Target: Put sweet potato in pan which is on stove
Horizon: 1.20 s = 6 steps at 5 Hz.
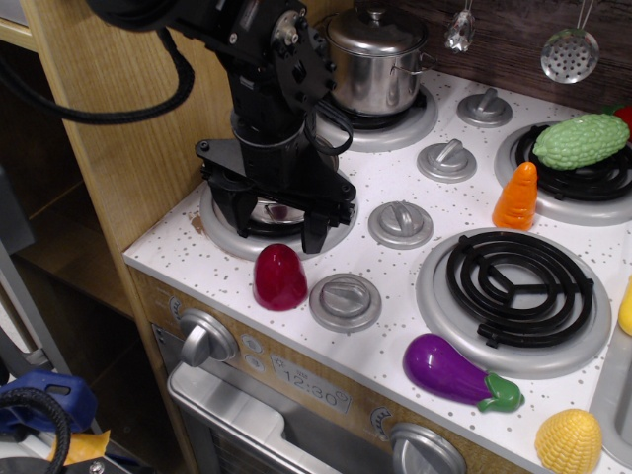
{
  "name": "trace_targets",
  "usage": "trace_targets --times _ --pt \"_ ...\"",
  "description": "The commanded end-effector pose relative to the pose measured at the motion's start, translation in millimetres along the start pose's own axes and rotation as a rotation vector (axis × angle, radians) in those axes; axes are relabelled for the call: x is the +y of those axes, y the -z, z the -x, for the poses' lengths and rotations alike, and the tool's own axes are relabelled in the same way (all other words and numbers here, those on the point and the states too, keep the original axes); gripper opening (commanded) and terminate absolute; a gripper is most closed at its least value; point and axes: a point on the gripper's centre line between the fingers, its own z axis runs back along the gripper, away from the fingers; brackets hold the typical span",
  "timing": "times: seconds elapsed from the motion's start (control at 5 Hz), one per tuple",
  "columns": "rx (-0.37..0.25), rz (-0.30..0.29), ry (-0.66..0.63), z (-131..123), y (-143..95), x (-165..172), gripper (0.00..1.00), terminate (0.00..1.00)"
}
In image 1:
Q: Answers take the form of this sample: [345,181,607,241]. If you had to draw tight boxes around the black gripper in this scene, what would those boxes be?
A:
[195,139,356,254]

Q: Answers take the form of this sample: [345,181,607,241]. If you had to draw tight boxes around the red toy sweet potato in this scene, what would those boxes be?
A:
[253,244,308,311]

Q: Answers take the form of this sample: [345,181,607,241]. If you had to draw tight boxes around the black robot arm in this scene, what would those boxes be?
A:
[89,1,356,254]

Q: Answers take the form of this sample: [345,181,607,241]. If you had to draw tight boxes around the small steel pan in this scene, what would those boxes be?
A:
[251,197,304,225]

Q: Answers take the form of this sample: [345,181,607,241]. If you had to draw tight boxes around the grey stove knob front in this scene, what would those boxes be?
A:
[309,274,382,333]

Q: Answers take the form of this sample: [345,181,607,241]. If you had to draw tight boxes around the grey stove knob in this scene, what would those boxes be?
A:
[309,274,382,333]
[417,139,477,184]
[457,88,514,128]
[368,201,434,250]

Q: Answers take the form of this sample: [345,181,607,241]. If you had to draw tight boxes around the grey stove knob middle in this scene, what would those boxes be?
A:
[368,201,434,250]

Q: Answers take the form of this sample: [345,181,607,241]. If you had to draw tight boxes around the grey stove knob upper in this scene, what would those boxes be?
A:
[417,139,477,184]

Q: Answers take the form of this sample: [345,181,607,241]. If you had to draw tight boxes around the grey stove knob back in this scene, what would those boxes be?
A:
[457,88,514,128]

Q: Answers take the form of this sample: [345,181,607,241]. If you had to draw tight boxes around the front left burner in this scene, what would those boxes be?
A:
[198,184,358,262]

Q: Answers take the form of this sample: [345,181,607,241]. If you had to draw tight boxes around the burner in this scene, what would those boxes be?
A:
[347,86,438,153]
[198,184,358,262]
[415,228,612,380]
[494,122,631,227]

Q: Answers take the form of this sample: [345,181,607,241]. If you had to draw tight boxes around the back left burner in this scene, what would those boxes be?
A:
[347,86,438,153]

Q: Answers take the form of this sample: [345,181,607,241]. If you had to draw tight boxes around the left oven dial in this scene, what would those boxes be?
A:
[179,308,239,367]

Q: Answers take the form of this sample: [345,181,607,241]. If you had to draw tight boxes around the oven dial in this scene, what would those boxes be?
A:
[391,423,467,474]
[179,308,239,367]

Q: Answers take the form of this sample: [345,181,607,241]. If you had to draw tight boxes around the steel pot with lid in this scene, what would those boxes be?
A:
[324,3,429,117]

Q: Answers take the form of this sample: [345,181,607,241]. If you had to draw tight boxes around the oven clock display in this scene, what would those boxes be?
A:
[270,355,353,414]

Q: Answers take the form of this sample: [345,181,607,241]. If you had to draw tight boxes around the purple toy eggplant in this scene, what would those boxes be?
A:
[403,334,525,413]

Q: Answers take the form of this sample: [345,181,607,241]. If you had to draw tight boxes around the orange toy carrot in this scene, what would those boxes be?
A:
[492,162,538,231]

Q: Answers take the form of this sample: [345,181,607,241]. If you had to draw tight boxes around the front right burner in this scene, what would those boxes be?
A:
[415,228,612,380]

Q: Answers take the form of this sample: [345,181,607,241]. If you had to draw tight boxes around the hanging clear utensil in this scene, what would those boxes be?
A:
[444,0,475,53]

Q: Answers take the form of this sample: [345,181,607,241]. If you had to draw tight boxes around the blue clamp tool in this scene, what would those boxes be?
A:
[1,370,98,435]

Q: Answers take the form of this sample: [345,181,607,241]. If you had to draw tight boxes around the right oven dial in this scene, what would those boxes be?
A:
[391,423,467,474]

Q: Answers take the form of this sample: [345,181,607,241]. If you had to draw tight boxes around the yellow tape piece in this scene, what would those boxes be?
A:
[64,430,111,466]

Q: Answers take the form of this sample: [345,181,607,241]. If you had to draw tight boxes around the green toy bitter gourd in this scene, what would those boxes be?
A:
[532,114,630,171]

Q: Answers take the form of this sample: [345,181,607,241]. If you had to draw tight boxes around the back right burner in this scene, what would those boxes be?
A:
[494,122,631,227]

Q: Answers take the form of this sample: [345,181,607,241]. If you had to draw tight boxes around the hanging slotted spoon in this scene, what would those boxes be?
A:
[540,1,600,85]

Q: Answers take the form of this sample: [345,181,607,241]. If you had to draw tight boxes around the yellow toy at right edge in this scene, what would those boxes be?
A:
[617,277,632,336]

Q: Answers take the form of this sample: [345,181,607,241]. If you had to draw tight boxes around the red toy tomato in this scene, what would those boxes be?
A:
[596,105,631,149]

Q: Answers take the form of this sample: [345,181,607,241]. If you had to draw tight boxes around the yellow toy corn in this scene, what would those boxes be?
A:
[534,409,602,473]

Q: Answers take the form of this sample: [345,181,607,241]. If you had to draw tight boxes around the black braided cable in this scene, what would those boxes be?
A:
[0,27,197,125]

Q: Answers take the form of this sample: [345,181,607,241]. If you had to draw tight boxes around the grey oven door handle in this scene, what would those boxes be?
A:
[168,363,328,473]

